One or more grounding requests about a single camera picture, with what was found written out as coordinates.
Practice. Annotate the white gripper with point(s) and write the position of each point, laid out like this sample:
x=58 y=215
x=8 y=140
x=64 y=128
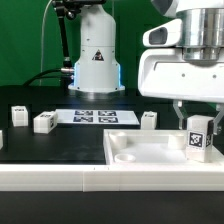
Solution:
x=164 y=74

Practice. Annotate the white square tabletop part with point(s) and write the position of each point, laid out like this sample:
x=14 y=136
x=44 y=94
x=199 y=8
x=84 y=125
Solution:
x=151 y=147

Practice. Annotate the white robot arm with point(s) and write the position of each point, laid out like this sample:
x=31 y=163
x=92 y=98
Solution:
x=184 y=59

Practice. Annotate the white sheet with tags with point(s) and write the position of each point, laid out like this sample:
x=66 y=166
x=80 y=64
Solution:
x=101 y=117

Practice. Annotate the white block left edge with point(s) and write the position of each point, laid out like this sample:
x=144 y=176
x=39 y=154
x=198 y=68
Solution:
x=1 y=139

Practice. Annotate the white front fence wall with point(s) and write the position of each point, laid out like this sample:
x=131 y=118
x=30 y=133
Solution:
x=90 y=178

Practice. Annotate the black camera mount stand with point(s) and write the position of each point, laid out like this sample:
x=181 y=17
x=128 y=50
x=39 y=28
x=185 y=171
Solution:
x=69 y=9

